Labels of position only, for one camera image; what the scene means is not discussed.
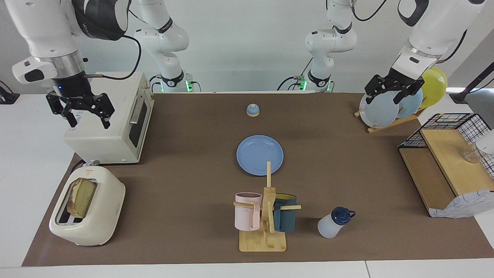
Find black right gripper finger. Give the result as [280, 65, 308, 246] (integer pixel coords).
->
[95, 93, 115, 130]
[46, 95, 78, 128]

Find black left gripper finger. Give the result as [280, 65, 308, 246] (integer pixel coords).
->
[394, 79, 425, 104]
[365, 75, 388, 105]

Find toasted bread slice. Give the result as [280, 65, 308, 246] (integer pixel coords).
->
[66, 178, 98, 219]

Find white seasoning bottle navy cap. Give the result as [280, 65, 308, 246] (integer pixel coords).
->
[317, 207, 356, 239]

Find light blue plate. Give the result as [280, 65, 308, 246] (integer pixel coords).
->
[394, 87, 424, 119]

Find yellow plate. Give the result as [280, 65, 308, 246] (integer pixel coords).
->
[419, 67, 448, 108]

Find grey-blue plate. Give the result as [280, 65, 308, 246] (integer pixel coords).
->
[359, 88, 400, 129]

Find wooden plate rack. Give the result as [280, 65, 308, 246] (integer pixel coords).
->
[354, 106, 427, 134]

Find blue round plate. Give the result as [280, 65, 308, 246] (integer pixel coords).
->
[236, 135, 284, 176]

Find white toaster oven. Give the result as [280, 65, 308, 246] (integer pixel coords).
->
[64, 71, 155, 164]

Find black clamp base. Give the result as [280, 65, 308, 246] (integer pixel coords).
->
[0, 80, 20, 105]

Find clear glass cup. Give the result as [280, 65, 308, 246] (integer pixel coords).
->
[461, 149, 485, 164]

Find white rounded object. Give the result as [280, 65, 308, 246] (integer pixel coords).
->
[475, 129, 494, 155]

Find cream two-slot toaster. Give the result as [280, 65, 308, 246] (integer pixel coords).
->
[49, 165, 126, 247]

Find brown table mat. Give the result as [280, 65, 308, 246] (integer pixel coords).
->
[22, 92, 494, 267]

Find teal mug yellow inside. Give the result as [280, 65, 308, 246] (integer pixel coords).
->
[273, 193, 298, 232]

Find pink mug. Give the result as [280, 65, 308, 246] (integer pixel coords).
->
[235, 192, 263, 231]

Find wooden mug rack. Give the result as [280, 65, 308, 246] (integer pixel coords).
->
[233, 161, 301, 253]

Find black right arm base cables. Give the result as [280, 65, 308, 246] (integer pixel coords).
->
[149, 73, 201, 93]

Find black arm base cables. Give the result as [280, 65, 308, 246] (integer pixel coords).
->
[277, 58, 313, 92]
[149, 73, 201, 93]

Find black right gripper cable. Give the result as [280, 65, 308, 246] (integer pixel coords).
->
[83, 8, 142, 81]

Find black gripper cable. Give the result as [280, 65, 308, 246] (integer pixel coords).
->
[349, 0, 469, 64]
[83, 8, 142, 81]

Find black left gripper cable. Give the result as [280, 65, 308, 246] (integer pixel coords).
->
[349, 0, 469, 64]

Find wooden shelf with wire basket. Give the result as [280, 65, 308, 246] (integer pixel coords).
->
[398, 113, 494, 219]

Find black left arm base cables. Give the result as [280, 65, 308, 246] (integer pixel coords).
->
[277, 58, 313, 92]

